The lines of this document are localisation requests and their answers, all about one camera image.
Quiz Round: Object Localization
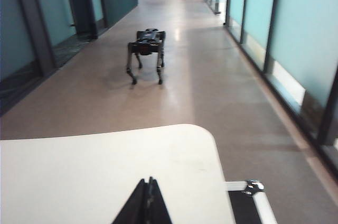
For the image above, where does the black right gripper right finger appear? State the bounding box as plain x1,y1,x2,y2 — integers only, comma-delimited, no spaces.
146,176,170,224

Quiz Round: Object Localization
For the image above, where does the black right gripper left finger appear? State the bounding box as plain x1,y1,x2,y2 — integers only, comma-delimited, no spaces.
112,178,147,224

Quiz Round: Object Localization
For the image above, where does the small black wheeled robot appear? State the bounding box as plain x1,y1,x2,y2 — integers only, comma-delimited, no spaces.
125,29,166,85

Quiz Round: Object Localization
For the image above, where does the black case with aluminium edges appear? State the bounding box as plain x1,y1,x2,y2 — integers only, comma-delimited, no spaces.
224,179,278,224

